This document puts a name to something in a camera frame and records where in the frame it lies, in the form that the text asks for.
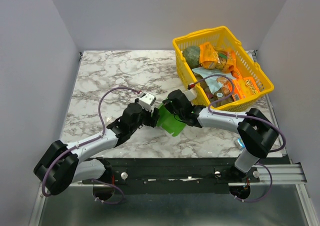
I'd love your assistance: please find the green paper box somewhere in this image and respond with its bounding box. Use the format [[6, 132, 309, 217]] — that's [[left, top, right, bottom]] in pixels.
[[156, 103, 186, 137]]

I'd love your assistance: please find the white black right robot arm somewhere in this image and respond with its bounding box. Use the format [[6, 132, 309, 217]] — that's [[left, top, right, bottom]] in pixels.
[[162, 90, 280, 182]]

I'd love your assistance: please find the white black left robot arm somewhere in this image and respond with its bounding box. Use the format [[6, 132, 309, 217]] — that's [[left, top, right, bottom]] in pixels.
[[33, 93, 160, 196]]

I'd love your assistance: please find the orange cracker box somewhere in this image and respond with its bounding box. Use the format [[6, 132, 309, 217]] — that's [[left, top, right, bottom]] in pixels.
[[227, 77, 260, 101]]

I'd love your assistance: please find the light blue snack bag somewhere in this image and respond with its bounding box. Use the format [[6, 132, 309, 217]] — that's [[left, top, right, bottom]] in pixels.
[[192, 67, 235, 99]]

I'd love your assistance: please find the orange snack bag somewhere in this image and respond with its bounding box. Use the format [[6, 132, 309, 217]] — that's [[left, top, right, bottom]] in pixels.
[[199, 42, 237, 73]]

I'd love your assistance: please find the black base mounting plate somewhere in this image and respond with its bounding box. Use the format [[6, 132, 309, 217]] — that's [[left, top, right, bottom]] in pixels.
[[51, 157, 292, 195]]

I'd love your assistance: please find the small blue white packet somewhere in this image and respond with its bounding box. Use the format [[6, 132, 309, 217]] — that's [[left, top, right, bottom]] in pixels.
[[234, 138, 245, 150]]

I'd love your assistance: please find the yellow plastic shopping basket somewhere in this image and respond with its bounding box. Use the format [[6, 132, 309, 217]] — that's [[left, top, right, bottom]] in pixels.
[[172, 26, 275, 112]]

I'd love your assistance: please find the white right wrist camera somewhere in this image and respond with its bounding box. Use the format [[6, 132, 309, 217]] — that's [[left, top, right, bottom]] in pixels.
[[184, 88, 197, 102]]

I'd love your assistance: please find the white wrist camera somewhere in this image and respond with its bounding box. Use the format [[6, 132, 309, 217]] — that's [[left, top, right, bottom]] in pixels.
[[184, 88, 197, 102], [137, 92, 156, 111]]

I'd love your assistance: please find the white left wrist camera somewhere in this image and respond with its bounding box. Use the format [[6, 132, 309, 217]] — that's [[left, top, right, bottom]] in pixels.
[[137, 92, 156, 111]]

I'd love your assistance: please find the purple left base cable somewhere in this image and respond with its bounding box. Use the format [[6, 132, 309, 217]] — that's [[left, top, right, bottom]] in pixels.
[[88, 178, 125, 205]]

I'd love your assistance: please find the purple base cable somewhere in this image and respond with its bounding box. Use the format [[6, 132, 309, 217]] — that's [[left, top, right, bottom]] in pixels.
[[88, 178, 125, 205], [233, 163, 274, 203]]

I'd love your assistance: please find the aluminium frame rail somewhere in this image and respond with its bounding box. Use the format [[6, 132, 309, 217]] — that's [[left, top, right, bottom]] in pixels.
[[54, 160, 307, 191]]

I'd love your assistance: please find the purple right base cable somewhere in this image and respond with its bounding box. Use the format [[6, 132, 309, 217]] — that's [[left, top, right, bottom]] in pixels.
[[233, 163, 274, 203]]

